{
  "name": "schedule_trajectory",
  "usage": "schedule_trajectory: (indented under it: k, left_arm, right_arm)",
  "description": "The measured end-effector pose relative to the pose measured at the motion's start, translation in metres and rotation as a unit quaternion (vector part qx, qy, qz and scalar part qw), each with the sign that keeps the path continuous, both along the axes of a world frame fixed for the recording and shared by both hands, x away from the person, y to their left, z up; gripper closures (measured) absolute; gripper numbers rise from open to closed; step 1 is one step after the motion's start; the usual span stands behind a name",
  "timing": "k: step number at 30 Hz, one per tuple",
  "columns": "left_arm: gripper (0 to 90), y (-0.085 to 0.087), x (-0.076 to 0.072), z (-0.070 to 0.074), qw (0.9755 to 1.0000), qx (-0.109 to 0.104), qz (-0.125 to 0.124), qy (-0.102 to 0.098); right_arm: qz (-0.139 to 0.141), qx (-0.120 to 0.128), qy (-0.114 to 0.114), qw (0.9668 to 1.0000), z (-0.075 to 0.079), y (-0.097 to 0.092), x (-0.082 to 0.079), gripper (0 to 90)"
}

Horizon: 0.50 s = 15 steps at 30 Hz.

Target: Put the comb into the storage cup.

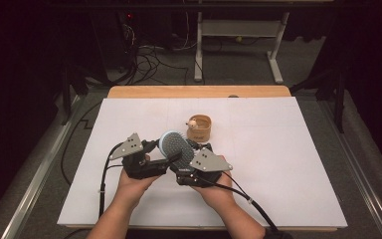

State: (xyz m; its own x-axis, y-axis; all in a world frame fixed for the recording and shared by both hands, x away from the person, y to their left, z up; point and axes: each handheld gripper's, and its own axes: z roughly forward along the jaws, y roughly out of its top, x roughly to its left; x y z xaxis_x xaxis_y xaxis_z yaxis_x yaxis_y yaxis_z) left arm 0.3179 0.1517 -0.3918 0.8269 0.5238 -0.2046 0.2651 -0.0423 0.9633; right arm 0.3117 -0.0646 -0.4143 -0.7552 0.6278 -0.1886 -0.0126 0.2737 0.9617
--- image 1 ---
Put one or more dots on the light blue hairbrush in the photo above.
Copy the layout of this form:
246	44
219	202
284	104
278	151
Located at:
176	146

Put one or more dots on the person's left hand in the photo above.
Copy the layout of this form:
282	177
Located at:
131	189

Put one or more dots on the person's right hand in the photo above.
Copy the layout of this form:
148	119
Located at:
217	194

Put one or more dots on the white table sheet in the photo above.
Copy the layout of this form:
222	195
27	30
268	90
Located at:
272	159

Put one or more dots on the grey metal desk frame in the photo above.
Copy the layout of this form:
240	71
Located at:
238	28

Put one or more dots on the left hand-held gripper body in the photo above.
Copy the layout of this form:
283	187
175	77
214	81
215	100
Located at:
127	149

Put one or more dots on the black stand leg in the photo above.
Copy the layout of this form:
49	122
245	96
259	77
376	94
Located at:
69	89
335	96

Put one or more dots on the aluminium floor rail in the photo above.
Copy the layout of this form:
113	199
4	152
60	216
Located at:
33	179
361	172

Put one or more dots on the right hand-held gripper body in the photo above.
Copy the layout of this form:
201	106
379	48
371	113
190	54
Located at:
209	162

